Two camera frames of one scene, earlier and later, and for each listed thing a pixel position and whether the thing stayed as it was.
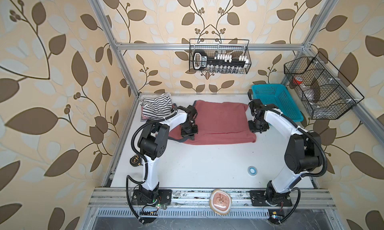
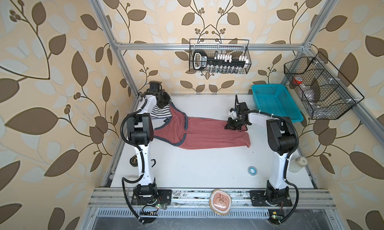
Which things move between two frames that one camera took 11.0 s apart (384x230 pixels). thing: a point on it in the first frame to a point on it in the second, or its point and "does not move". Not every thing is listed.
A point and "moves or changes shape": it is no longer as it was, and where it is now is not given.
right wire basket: (325, 92) does not move
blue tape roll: (252, 170) does not move
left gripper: (192, 135) to (167, 99)
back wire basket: (219, 56) does not move
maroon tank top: (209, 122) moves or changes shape
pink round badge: (220, 201) does not move
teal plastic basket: (279, 94) does not move
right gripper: (264, 127) to (229, 126)
